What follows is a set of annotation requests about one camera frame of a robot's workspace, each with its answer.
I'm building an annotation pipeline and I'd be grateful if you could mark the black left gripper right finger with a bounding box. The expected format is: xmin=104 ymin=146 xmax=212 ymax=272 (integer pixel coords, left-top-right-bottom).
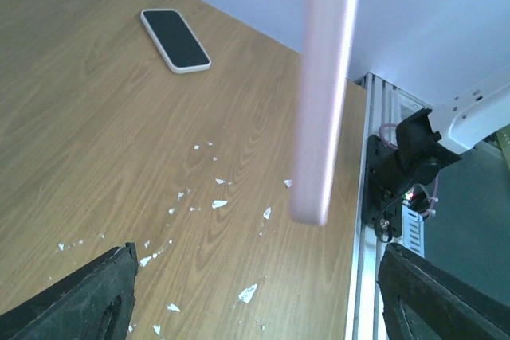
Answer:
xmin=378 ymin=243 xmax=509 ymax=339

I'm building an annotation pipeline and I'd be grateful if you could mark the pink phone case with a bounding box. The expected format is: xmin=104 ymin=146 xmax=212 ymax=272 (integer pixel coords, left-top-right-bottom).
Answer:
xmin=290 ymin=0 xmax=359 ymax=225

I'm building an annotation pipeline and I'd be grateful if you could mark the front aluminium rail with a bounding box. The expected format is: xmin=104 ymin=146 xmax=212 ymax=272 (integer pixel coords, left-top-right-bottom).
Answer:
xmin=345 ymin=73 xmax=422 ymax=339

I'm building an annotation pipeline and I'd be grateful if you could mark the grey slotted cable duct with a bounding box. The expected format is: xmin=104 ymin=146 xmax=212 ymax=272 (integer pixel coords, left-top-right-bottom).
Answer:
xmin=401 ymin=205 xmax=425 ymax=258

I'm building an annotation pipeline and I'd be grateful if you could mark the black phone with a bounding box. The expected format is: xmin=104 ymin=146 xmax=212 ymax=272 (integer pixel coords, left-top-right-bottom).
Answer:
xmin=140 ymin=9 xmax=211 ymax=74

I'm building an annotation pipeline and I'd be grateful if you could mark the white paper scrap pile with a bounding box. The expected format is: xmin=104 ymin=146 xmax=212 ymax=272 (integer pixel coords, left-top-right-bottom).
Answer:
xmin=60 ymin=139 xmax=291 ymax=339

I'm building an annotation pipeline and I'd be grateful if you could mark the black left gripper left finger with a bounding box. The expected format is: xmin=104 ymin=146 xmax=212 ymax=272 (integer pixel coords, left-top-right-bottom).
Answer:
xmin=1 ymin=243 xmax=139 ymax=339

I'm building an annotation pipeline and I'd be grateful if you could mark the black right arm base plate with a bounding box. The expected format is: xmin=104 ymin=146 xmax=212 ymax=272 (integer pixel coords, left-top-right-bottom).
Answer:
xmin=362 ymin=135 xmax=412 ymax=238

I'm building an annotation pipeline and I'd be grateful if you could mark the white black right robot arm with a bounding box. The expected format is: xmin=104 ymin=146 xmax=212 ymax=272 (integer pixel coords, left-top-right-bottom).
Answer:
xmin=368 ymin=83 xmax=509 ymax=197

